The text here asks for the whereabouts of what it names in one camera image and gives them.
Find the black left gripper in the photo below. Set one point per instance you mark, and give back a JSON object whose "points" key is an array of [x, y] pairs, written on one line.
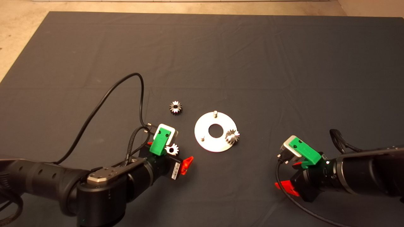
{"points": [[162, 167]]}

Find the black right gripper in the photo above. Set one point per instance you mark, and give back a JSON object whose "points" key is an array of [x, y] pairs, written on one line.
{"points": [[315, 179]]}

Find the small steel planetary gear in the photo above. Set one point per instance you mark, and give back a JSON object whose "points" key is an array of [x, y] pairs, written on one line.
{"points": [[175, 111], [231, 138], [175, 147]]}

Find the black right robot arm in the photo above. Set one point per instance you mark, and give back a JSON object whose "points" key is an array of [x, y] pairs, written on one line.
{"points": [[372, 173]]}

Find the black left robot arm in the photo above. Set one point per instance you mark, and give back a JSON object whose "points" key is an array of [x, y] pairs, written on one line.
{"points": [[47, 176]]}

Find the round metal carrier plate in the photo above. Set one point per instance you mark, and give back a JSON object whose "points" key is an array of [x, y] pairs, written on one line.
{"points": [[202, 129]]}

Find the dark grey table cloth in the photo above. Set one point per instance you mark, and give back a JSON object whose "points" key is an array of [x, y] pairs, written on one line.
{"points": [[221, 63]]}

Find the green left camera mount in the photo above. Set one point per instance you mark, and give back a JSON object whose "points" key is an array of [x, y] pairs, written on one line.
{"points": [[159, 142]]}

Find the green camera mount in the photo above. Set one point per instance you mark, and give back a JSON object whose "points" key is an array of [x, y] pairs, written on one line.
{"points": [[159, 142], [306, 151]]}

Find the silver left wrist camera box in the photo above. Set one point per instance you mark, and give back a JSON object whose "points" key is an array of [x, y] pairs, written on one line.
{"points": [[174, 135]]}

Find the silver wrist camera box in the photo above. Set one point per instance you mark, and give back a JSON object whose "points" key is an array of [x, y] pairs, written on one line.
{"points": [[287, 145], [174, 135]]}

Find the green right camera mount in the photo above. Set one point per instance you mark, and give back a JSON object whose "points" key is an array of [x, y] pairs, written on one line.
{"points": [[306, 151]]}

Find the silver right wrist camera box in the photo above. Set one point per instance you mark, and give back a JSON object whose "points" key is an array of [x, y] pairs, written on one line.
{"points": [[287, 145]]}

